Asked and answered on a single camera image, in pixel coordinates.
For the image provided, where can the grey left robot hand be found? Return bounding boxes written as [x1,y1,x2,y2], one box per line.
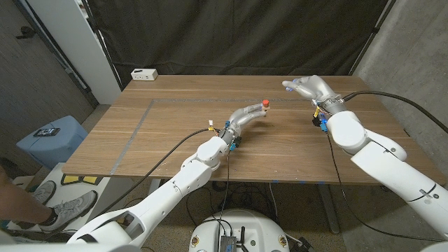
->
[219,104,267,145]

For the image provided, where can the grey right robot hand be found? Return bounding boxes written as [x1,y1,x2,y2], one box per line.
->
[281,75,347,116]

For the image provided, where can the black backdrop curtain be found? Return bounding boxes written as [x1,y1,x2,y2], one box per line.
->
[85,0,398,80]

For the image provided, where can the black backdrop stand pole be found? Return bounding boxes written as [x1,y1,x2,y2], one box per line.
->
[80,0,124,92]
[348,0,398,76]

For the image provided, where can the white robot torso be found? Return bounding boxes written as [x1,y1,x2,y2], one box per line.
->
[188,209,291,252]

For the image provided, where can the white power strip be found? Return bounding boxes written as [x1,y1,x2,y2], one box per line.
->
[131,68,159,82]

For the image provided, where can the white table leg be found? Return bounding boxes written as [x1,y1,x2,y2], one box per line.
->
[148,178,162,195]

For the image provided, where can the grey table leg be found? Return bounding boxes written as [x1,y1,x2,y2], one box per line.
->
[316,183,341,235]

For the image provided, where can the white pillar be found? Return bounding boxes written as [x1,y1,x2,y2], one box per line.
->
[26,0,122,105]

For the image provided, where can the grey sneaker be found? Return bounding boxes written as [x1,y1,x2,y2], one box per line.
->
[38,190,98,232]
[33,180,57,206]

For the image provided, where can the blue stool with phone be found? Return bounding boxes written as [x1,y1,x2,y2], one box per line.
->
[15,115,88,169]

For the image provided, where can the black phone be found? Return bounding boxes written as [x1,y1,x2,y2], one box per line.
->
[33,127,61,137]

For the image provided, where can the person's bare leg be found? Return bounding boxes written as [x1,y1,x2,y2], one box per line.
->
[0,164,59,227]

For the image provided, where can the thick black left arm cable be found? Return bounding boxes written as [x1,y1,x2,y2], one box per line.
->
[94,128,218,217]

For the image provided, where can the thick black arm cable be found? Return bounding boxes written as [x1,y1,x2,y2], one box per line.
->
[94,128,218,217]
[342,90,448,134]

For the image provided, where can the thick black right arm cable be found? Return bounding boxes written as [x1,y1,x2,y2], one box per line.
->
[342,90,448,134]

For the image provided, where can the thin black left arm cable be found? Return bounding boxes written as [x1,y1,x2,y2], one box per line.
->
[213,150,231,252]

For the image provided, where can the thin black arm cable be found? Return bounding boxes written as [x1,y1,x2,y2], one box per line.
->
[325,132,445,243]
[213,150,231,252]

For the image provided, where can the black floor cables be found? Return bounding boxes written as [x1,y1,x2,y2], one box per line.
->
[185,181,277,227]

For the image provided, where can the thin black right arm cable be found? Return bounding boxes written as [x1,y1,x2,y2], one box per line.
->
[325,132,445,243]

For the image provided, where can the black wall rail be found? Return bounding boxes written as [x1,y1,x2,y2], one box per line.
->
[13,0,99,108]

